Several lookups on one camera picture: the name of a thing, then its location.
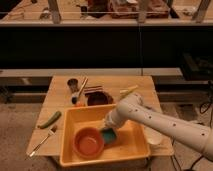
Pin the dark metal cup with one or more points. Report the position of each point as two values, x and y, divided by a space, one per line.
73 85

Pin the orange bowl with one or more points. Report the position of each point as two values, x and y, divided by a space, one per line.
88 143

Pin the dark brown bowl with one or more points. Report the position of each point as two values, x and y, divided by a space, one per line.
99 98

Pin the wooden handled brush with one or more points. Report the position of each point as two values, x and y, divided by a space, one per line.
76 95

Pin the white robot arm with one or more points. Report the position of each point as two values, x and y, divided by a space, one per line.
194 136

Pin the green cucumber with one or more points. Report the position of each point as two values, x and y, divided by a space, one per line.
51 120

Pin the small orange object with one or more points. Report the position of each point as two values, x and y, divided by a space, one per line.
80 104

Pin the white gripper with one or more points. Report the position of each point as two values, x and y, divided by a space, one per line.
114 120

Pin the green sponge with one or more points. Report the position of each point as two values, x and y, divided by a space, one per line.
109 136

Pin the striped dark block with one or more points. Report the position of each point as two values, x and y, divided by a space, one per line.
92 89

